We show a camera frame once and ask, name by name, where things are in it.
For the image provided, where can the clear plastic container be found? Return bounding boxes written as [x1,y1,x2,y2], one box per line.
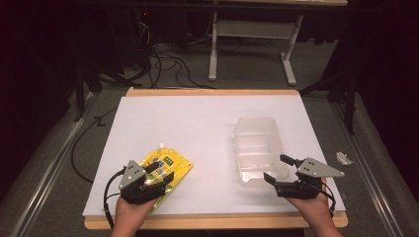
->
[232,117,292,190]

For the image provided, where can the person's left hand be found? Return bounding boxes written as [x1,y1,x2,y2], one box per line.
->
[113,197,159,231]

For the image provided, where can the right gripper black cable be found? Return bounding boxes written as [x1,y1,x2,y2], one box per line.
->
[319,182,337,215]

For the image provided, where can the black floor cable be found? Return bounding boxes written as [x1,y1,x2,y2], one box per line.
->
[70,108,119,185]

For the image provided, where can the crumpled white paper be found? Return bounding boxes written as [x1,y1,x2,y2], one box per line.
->
[335,151,355,166]

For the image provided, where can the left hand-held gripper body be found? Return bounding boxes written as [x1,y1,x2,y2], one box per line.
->
[118,159,166,205]

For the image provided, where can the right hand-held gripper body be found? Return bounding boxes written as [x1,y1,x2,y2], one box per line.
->
[274,157,346,200]

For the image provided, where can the white table mat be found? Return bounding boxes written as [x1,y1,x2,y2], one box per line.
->
[82,95,347,218]

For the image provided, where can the metal floor rail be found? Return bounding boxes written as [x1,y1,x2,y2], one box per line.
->
[9,92,97,237]
[330,100,408,237]

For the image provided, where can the white metal desk frame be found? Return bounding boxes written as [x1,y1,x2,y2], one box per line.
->
[208,11,304,87]

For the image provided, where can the black computer tower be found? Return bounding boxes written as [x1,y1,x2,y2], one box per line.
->
[131,9,156,72]

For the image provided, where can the person's right hand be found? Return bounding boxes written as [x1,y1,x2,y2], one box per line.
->
[286,177,334,229]

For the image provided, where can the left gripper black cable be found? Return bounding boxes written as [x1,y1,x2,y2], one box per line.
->
[103,167,127,230]

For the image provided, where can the yellow spout pouch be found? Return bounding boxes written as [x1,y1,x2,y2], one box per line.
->
[137,143,195,215]

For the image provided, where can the dark metal stand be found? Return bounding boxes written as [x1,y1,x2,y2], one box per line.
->
[72,62,104,122]
[298,70,359,135]

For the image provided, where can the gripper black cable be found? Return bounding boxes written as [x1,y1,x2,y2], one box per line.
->
[319,182,337,215]
[103,167,127,230]

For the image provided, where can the tangle of black cables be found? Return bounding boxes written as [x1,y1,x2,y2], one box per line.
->
[136,21,216,91]

